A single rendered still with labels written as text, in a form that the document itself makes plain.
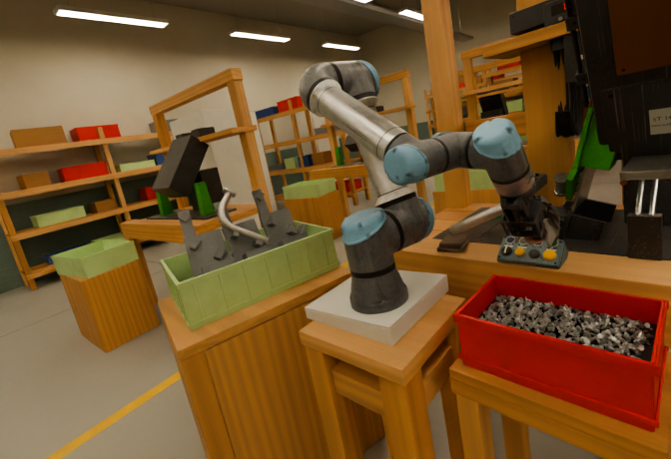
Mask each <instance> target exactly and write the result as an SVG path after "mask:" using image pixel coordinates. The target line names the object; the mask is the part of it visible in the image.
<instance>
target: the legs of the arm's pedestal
mask: <svg viewBox="0 0 671 459"><path fill-rule="evenodd" d="M305 348H306V353H307V357H308V361H309V366H310V370H311V374H312V379H313V383H314V387H315V392H316V396H317V400H318V404H319V409H320V413H321V417H322V422H323V426H324V430H325V435H326V439H327V443H328V448H329V451H330V455H331V459H364V454H363V449H362V444H361V439H360V435H359V430H358V425H357V420H356V415H355V410H354V406H353V402H356V403H358V404H360V405H362V406H364V407H366V408H368V409H370V410H371V411H373V412H375V413H377V414H379V415H381V417H382V422H383V428H384V433H385V438H386V443H387V449H388V454H389V459H435V455H434V449H433V443H432V436H431V430H430V424H429V417H428V411H427V406H428V405H429V404H430V402H431V401H432V399H433V398H434V397H435V395H436V394H437V392H438V391H439V390H440V393H441V400H442V406H443V413H444V420H445V427H446V433H447V440H448V447H449V454H450V459H465V458H464V451H463V444H462V437H461V429H460V422H459V415H458V408H457V400H456V393H454V392H452V390H451V383H450V376H449V367H450V366H451V365H452V364H453V362H454V361H455V360H456V359H457V358H458V354H459V353H460V352H461V347H460V339H459V331H458V324H457V325H456V326H455V328H454V329H453V330H452V331H451V332H450V334H449V335H448V336H447V337H446V338H445V340H444V341H443V342H442V343H441V344H440V346H439V347H438V348H437V349H436V350H435V352H434V353H433V354H432V355H431V356H430V358H429V359H428V360H427V361H426V362H425V363H424V364H423V365H422V366H421V367H420V369H419V370H418V371H417V372H416V373H415V375H414V376H413V377H412V378H411V379H410V381H409V382H408V383H407V384H406V386H402V385H399V384H397V383H394V382H392V381H390V380H387V379H385V378H382V377H380V376H378V375H375V374H371V373H368V372H366V371H364V370H361V369H359V368H356V366H354V365H351V364H349V363H346V362H344V361H342V360H339V359H337V358H334V357H332V356H330V355H327V354H325V353H322V352H320V351H318V350H315V349H313V348H310V347H308V346H306V345H305Z"/></svg>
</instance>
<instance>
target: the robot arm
mask: <svg viewBox="0 0 671 459"><path fill-rule="evenodd" d="M379 84H380V82H379V76H378V74H377V71H376V69H375V68H374V67H373V65H372V64H370V63H369V62H367V61H362V60H348V61H337V62H321V63H316V64H314V65H312V66H310V67H309V68H307V69H306V71H305V72H304V73H303V75H302V77H301V80H300V85H299V91H300V97H301V99H302V102H303V103H304V105H305V106H306V107H307V109H309V110H310V111H311V112H312V113H313V114H315V115H316V116H318V117H326V118H327V119H328V120H329V121H331V122H332V123H333V124H335V125H336V126H337V127H339V128H340V129H341V130H343V131H344V132H345V133H347V134H348V135H349V136H351V137H352V138H353V139H354V140H355V142H356V144H357V147H358V149H359V152H360V155H361V157H362V160H363V162H364V165H365V167H366V170H367V172H368V175H369V177H370V180H371V183H372V185H373V188H374V190H375V193H376V195H377V202H376V204H375V208H370V209H365V210H363V211H359V212H357V213H354V214H352V215H350V216H349V217H347V218H346V219H345V220H344V221H343V222H342V224H341V227H340V228H341V234H342V242H343V243H344V248H345V252H346V256H347V261H348V265H349V269H350V274H351V293H350V296H349V299H350V304H351V307H352V309H353V310H355V311H357V312H359V313H364V314H379V313H385V312H389V311H392V310H395V309H397V308H399V307H401V306H402V305H404V304H405V303H406V302H407V300H408V290H407V286H406V284H405V283H404V282H403V281H402V278H401V276H400V274H399V272H398V271H397V269H396V266H395V262H394V257H393V254H394V253H396V252H398V251H400V250H402V249H404V248H406V247H408V246H410V245H412V244H414V243H418V242H420V241H422V240H423V239H424V238H426V237H427V236H429V235H430V233H431V232H432V229H433V227H434V213H433V210H432V208H431V206H430V204H429V203H428V202H426V201H425V200H424V199H422V198H418V197H417V195H416V192H415V190H413V189H410V188H409V187H408V186H407V185H408V184H415V183H418V182H421V181H422V180H424V179H427V178H430V177H433V176H436V175H439V174H442V173H445V172H448V171H451V170H453V169H457V168H464V169H476V170H477V169H479V170H486V171H487V173H488V175H489V177H490V180H491V182H492V184H493V186H494V188H495V190H496V192H497V193H498V194H499V196H500V197H501V198H502V201H501V204H500V206H501V208H502V210H503V216H502V219H501V221H500V223H501V225H502V227H503V229H504V231H505V233H506V235H507V236H509V233H510V232H511V234H512V235H514V236H515V243H518V241H519V239H520V237H521V236H527V237H540V238H542V237H543V233H544V231H545V232H546V242H547V244H548V246H552V244H553V243H554V242H557V240H558V237H559V229H560V214H559V211H558V210H557V209H556V208H555V207H554V206H553V205H552V203H548V201H547V199H546V198H544V197H543V196H542V195H536V193H537V192H538V191H539V190H540V189H542V188H543V187H544V186H545V185H546V184H547V175H546V174H537V173H533V172H532V169H531V168H530V165H529V162H528V159H527V156H526V153H525V151H524V148H523V145H522V139H521V137H520V135H519V134H518V133H517V130H516V128H515V126H514V124H513V123H512V122H511V121H510V120H507V119H504V118H496V119H493V120H492V121H490V122H489V121H486V122H484V123H483V124H481V125H480V126H478V127H477V128H476V130H475V131H474V132H451V131H447V132H442V133H436V134H434V135H432V137H431V138H430V139H426V140H422V141H421V140H418V139H417V138H415V137H414V136H412V135H410V134H409V133H408V132H406V131H405V130H403V129H402V128H400V127H398V126H397V125H395V124H394V123H392V122H391V121H389V120H388V119H386V118H384V117H383V116H381V115H380V114H378V113H377V110H376V108H375V106H376V104H377V101H378V98H377V95H378V92H379V86H378V85H379ZM504 224H507V226H508V228H507V230H506V228H505V226H504Z"/></svg>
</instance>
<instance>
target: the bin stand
mask: <svg viewBox="0 0 671 459"><path fill-rule="evenodd" d="M449 376H450V383H451V390H452V392H454V393H456V400H457V408H458V415H459V422H460V429H461V437H462V444H463V451H464V458H465V459H495V455H494V446H493V438H492V429H491V421H490V412H489V408H490V409H492V410H495V411H497V412H499V413H501V420H502V429H503V438H504V447H505V456H506V459H531V454H530V443H529V432H528V425H529V426H531V427H533V428H536V429H538V430H540V431H542V432H545V433H547V434H549V435H551V436H554V437H556V438H558V439H561V440H563V441H565V442H567V443H570V444H572V445H574V446H577V447H579V448H581V449H583V450H586V451H588V452H590V453H592V454H595V455H597V456H599V457H602V458H604V459H671V352H668V351H667V358H666V366H665V374H664V382H663V390H662V398H661V406H660V414H659V422H660V428H657V427H655V432H650V431H647V430H645V429H642V428H639V427H636V426H633V425H631V424H628V423H625V422H622V421H619V420H617V419H614V418H611V417H608V416H606V415H603V414H600V413H597V412H594V411H592V410H589V409H586V408H583V407H581V406H578V405H575V404H572V403H569V402H567V401H564V400H561V399H558V398H556V397H553V396H550V395H547V394H544V393H542V392H539V391H536V390H533V389H530V388H528V387H525V386H522V385H519V384H517V383H514V382H511V381H508V380H505V379H503V378H500V377H497V376H494V375H492V374H489V373H486V372H483V371H480V370H478V369H475V368H472V367H469V366H467V365H464V364H463V362H462V359H460V358H457V359H456V360H455V361H454V362H453V364H452V365H451V366H450V367H449Z"/></svg>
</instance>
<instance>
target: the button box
mask: <svg viewBox="0 0 671 459"><path fill-rule="evenodd" d="M508 237H509V236H504V237H503V241H502V244H501V247H500V250H499V253H498V256H497V260H498V261H502V262H510V263H518V264H526V265H534V266H541V267H549V268H557V269H560V268H561V267H562V265H563V264H564V263H565V261H566V260H567V257H568V251H567V248H566V245H565V242H564V240H559V239H558V240H557V245H555V246H548V244H547V242H546V241H543V242H542V244H533V245H529V244H528V242H527V243H521V242H520V240H521V239H522V237H521V238H520V239H519V241H518V243H515V240H514V241H513V242H508V241H507V238H508ZM504 246H509V247H510V248H511V253H510V254H508V255H505V254H502V252H501V249H502V248H503V247H504ZM519 247H521V248H523V249H524V250H525V254H524V255H523V256H518V255H516V254H515V250H516V249H517V248H519ZM532 249H537V250H538V251H539V253H540V255H539V257H531V256H530V255H529V252H530V251H531V250H532ZM548 249H551V250H554V251H555V253H556V258H555V259H553V260H546V259H545V258H544V257H543V253H544V252H545V251H546V250H548Z"/></svg>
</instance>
